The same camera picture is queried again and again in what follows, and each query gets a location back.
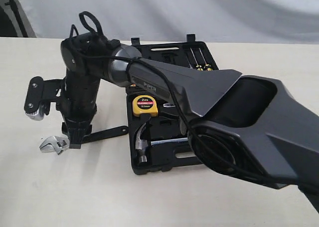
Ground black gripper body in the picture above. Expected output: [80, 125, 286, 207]
[61, 72, 100, 126]

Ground black handled adjustable wrench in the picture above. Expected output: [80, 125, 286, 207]
[39, 126, 129, 155]

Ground claw hammer black grip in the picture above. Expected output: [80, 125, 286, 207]
[135, 123, 188, 164]

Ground black plastic tool case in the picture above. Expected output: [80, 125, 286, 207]
[126, 34, 218, 175]

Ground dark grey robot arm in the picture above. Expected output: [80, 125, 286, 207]
[61, 33, 319, 205]

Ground yellow tape measure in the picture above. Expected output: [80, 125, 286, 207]
[132, 95, 159, 117]

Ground black backdrop stand pole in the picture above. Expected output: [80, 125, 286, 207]
[0, 0, 29, 37]

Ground yellow black screwdriver left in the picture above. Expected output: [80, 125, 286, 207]
[190, 48, 203, 71]

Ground yellow black screwdriver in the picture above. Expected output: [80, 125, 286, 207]
[199, 48, 212, 71]
[190, 48, 203, 71]

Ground yellow black screwdriver right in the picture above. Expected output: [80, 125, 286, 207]
[199, 48, 212, 71]

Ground white backdrop cloth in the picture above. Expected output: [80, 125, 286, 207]
[18, 0, 319, 43]

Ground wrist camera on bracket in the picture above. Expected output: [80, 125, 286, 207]
[24, 76, 62, 121]

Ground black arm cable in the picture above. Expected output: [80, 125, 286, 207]
[68, 11, 319, 188]

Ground orange handled pliers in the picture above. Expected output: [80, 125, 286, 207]
[163, 103, 175, 108]

